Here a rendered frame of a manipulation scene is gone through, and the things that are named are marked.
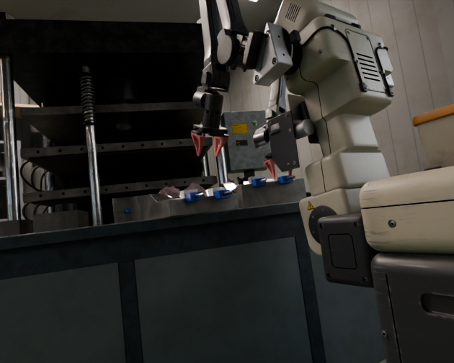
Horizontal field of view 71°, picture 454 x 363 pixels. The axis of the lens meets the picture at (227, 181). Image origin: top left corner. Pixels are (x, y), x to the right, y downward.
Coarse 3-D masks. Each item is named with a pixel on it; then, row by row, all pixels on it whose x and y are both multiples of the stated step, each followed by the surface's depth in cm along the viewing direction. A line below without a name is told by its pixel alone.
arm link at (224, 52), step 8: (216, 0) 97; (224, 0) 93; (232, 0) 93; (224, 8) 93; (232, 8) 92; (224, 16) 93; (232, 16) 91; (240, 16) 93; (224, 24) 93; (232, 24) 90; (240, 24) 91; (224, 32) 88; (232, 32) 90; (240, 32) 90; (248, 32) 92; (224, 40) 88; (232, 40) 86; (224, 48) 89; (232, 48) 86; (224, 56) 89; (232, 56) 87; (224, 64) 90
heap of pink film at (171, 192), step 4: (192, 184) 132; (196, 184) 132; (164, 188) 125; (168, 188) 124; (172, 188) 125; (176, 188) 126; (188, 188) 130; (192, 188) 128; (196, 188) 127; (200, 188) 127; (160, 192) 128; (164, 192) 122; (168, 192) 120; (172, 192) 120; (176, 192) 121; (204, 192) 125; (168, 196) 119; (172, 196) 119; (176, 196) 118; (204, 196) 123
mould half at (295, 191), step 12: (300, 180) 126; (240, 192) 123; (252, 192) 121; (264, 192) 122; (276, 192) 123; (288, 192) 124; (300, 192) 125; (240, 204) 124; (252, 204) 120; (264, 204) 122
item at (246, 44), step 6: (252, 30) 77; (258, 30) 77; (246, 36) 84; (252, 36) 77; (258, 36) 77; (246, 42) 82; (252, 42) 77; (258, 42) 78; (246, 48) 79; (252, 48) 78; (258, 48) 79; (246, 54) 79; (252, 54) 79; (258, 54) 80; (246, 60) 79; (252, 60) 80; (246, 66) 80; (252, 66) 81
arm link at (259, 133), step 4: (268, 112) 128; (272, 112) 127; (268, 116) 127; (272, 116) 126; (268, 120) 128; (260, 128) 133; (264, 128) 131; (256, 132) 135; (260, 132) 132; (256, 136) 132; (260, 136) 131; (264, 136) 130; (256, 140) 132; (260, 140) 131; (264, 140) 130; (256, 144) 133; (260, 144) 133; (264, 144) 132
